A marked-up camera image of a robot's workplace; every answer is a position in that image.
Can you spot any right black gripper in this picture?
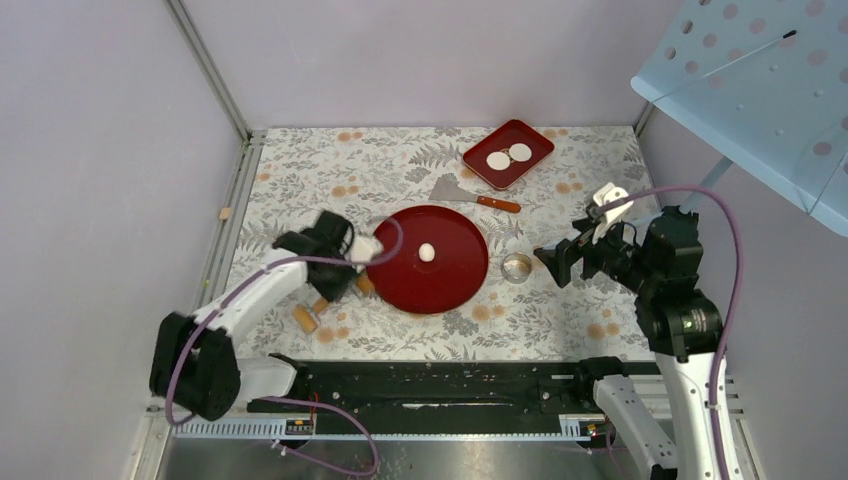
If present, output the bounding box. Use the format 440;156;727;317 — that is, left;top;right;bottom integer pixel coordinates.
534;210;658;292

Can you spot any wooden double-ended roller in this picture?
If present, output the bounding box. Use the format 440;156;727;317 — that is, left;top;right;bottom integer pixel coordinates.
292;273;375;334

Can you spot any white dough ball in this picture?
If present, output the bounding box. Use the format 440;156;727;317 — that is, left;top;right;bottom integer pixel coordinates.
418;242;436;263

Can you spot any round red tray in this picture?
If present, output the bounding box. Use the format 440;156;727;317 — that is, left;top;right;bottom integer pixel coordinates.
366;205;489;314

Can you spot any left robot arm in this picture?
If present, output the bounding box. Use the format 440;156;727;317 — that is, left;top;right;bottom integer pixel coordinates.
149;211;383;421

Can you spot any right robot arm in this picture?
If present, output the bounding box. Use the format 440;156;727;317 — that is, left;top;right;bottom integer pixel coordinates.
534;207;743;479

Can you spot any right round dumpling wrapper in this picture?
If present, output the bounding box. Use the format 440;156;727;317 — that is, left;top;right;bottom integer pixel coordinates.
505;143;533;163

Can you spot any round dumpling wrapper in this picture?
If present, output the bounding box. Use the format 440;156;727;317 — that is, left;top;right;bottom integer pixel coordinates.
486;151;511;171
505;143;533;163

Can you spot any left round dumpling wrapper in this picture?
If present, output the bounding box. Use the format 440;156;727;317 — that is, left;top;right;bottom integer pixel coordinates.
486;151;511;171

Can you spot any floral patterned table mat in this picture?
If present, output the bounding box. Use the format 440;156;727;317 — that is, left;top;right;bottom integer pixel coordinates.
228;126;651;361

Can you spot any red rectangular tray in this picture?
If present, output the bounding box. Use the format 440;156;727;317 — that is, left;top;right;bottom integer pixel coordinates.
462;119;554;190

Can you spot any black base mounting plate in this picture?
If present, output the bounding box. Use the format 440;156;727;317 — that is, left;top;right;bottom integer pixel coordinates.
289;361;600;436

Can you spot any light blue tripod stand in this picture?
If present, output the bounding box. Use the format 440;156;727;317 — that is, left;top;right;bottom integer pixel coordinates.
679;157;734;214

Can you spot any light blue perforated panel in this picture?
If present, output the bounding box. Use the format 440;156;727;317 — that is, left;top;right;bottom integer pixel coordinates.
631;0;847;235

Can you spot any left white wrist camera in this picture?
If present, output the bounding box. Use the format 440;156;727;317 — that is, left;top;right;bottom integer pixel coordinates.
347;236;384;268

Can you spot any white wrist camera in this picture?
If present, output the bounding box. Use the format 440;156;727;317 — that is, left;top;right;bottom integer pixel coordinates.
347;236;384;268
587;182;634;244

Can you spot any round metal cutter ring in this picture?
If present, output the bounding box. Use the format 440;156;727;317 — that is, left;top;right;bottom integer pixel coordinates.
500;252;535;285

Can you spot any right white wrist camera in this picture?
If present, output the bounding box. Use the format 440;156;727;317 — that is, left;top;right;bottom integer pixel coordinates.
587;182;634;244

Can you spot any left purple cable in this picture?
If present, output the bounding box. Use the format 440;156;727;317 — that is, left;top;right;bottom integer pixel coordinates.
164;217;405;478

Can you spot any purple cable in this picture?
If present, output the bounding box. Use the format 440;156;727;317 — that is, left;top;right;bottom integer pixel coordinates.
164;217;405;478
596;184;746;480

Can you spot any scraper with orange handle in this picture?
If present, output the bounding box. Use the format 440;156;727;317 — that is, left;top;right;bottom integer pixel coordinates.
428;174;521;213

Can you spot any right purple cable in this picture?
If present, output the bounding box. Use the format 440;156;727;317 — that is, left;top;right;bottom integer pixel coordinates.
596;184;746;480

